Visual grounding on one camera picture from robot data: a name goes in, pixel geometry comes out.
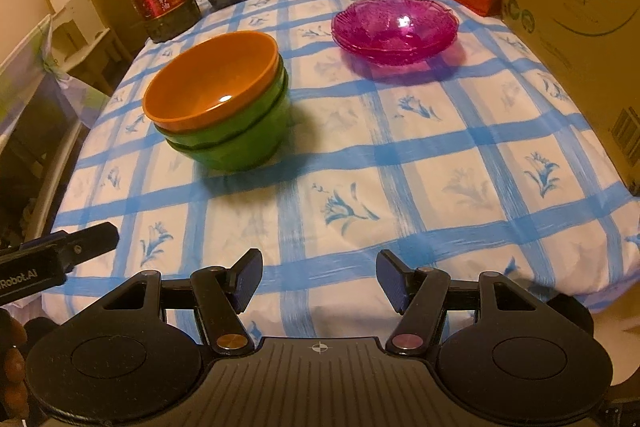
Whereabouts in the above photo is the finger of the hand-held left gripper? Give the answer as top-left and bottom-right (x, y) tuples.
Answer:
(52, 222), (121, 271)

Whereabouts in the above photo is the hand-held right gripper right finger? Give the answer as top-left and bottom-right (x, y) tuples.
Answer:
(375, 249), (551, 356)

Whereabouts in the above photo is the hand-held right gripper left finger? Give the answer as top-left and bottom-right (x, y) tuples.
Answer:
(100, 248), (264, 356)

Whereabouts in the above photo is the green plastic bowl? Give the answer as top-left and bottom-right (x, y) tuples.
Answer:
(152, 57), (290, 148)
(164, 79), (292, 172)

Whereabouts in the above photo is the orange plastic bowl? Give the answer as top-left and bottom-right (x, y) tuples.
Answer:
(142, 32), (280, 132)

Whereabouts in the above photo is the glass tank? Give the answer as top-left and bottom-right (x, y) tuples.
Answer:
(0, 14), (112, 228)

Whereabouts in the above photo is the blue checked tablecloth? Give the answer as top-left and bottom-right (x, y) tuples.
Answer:
(42, 0), (640, 343)

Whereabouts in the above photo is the white wooden chair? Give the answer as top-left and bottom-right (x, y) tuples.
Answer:
(44, 0), (113, 85)

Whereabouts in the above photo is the brown cardboard box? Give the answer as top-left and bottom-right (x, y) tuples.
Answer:
(500, 0), (640, 198)

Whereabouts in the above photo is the brown bead bracelet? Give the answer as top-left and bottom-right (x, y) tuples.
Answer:
(0, 309), (30, 419)

